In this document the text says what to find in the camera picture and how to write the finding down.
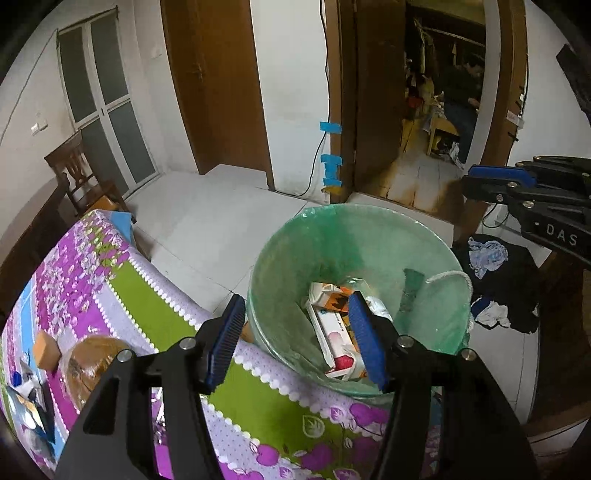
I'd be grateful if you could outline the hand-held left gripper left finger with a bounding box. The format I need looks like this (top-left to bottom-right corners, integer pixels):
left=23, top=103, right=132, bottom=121
left=54, top=294, right=247, bottom=480

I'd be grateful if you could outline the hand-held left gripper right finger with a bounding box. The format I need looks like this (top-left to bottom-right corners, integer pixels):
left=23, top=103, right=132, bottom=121
left=348, top=292, right=539, bottom=480

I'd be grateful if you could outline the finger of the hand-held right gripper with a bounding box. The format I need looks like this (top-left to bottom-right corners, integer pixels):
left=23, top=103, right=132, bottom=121
left=461, top=165, right=591, bottom=208
left=515, top=156, right=591, bottom=182

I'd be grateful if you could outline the white medicine box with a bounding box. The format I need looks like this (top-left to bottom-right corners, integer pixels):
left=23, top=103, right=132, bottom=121
left=307, top=299, right=368, bottom=381

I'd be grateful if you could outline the orange and white wrapper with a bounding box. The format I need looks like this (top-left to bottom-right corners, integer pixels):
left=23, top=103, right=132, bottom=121
left=308, top=282, right=357, bottom=317

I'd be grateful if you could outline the green lined waste bin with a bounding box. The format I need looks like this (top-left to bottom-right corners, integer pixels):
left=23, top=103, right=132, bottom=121
left=246, top=203, right=475, bottom=400

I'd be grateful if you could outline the wooden stool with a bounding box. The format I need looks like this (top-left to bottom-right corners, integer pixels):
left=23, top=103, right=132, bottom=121
left=426, top=114, right=461, bottom=156

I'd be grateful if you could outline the black clothing pile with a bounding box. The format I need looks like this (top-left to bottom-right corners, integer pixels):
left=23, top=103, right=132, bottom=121
left=451, top=233, right=542, bottom=335

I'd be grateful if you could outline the white and blue cloth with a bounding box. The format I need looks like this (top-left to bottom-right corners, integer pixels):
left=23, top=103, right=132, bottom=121
left=468, top=237, right=509, bottom=278

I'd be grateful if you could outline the colourful printed tablecloth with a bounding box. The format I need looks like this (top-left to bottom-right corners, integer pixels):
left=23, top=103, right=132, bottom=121
left=0, top=209, right=445, bottom=480

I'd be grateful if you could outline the white crumpled cloth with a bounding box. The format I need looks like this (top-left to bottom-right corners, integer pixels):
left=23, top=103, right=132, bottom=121
left=472, top=299, right=512, bottom=329

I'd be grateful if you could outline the bread in clear bag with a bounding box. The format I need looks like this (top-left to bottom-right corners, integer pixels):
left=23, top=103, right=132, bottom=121
left=59, top=336, right=136, bottom=412

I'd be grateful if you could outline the brown sponge cube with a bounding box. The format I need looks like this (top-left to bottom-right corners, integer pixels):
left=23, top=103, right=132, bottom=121
left=36, top=329, right=62, bottom=371

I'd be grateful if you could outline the dark wooden chair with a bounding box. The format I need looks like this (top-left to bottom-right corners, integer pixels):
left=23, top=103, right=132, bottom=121
left=44, top=131, right=131, bottom=219

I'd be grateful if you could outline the dark wooden dining table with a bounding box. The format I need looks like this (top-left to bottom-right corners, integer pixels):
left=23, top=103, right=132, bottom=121
left=0, top=179, right=71, bottom=317

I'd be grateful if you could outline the closed wooden door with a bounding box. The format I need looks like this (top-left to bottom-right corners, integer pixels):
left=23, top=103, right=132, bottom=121
left=160, top=0, right=276, bottom=192

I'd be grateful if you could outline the white glass double door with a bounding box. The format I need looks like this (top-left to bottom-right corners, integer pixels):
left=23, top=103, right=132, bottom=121
left=57, top=19, right=161, bottom=186

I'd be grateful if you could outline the wooden doorway frame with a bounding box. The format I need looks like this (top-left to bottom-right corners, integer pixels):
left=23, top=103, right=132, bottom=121
left=323, top=0, right=529, bottom=220

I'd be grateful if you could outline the black power cable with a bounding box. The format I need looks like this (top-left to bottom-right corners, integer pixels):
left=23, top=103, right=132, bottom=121
left=302, top=0, right=332, bottom=198

